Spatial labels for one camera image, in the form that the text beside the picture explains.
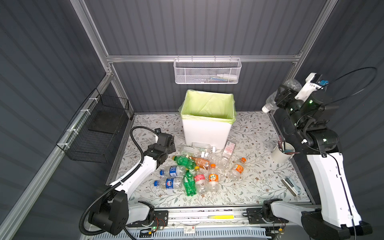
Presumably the white wire wall basket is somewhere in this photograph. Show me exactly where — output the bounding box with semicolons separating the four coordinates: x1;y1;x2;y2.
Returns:
173;57;242;85

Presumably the orange label bottle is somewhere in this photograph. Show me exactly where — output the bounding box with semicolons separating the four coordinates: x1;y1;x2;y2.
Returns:
229;158;247;181
208;164;220;192

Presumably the white waste bin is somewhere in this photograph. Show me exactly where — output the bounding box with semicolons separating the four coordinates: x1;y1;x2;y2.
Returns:
182;119;232;150

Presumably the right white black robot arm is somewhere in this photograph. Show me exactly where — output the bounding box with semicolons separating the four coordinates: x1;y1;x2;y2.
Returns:
262;73;373;240

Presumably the clear bottle pink label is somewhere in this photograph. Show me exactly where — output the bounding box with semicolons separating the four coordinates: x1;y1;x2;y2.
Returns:
194;166;207;195

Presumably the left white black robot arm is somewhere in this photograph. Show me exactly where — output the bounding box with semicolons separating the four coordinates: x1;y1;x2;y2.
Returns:
79;132;176;236

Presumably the black corrugated left cable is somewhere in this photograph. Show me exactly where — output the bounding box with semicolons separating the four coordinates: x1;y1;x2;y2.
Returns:
78;125;160;236

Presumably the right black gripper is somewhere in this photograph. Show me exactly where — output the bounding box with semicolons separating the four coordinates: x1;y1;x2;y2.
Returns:
272;83;304;134

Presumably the floral patterned table mat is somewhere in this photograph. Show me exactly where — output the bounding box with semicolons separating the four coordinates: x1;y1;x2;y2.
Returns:
104;110;310;209

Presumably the white tube in basket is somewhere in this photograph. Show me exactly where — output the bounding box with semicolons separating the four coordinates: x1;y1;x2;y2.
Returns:
217;74;239;82

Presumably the clear bottle near bin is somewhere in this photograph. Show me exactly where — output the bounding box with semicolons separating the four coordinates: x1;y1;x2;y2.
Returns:
179;142;217;158

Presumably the clear bottle blue cap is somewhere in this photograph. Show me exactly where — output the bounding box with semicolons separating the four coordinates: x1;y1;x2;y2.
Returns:
154;178;183;190
160;165;188;178

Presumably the clear bottle white cap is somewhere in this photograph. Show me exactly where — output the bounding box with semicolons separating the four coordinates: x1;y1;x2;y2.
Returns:
262;79;302;114
205;153;229;169

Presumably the green bottle upper left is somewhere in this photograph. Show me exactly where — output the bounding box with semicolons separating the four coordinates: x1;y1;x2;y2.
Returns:
173;156;197;170

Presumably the green crushed bottle lower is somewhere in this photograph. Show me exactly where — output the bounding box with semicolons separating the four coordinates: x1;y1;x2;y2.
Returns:
183;170;197;197

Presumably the green plastic bin liner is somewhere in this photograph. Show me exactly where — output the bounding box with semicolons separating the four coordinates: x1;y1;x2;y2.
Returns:
179;90;237;125

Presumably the black wire side basket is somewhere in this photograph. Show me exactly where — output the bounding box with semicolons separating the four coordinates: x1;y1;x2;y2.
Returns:
57;90;130;164

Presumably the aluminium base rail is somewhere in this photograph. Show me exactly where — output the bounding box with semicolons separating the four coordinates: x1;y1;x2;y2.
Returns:
80;203;313;240

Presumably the amber tea bottle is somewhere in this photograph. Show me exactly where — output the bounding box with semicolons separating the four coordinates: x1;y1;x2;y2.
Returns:
191;157;211;170

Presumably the white cup with pens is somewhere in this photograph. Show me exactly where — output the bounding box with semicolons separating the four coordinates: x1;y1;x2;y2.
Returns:
271;140;300;164

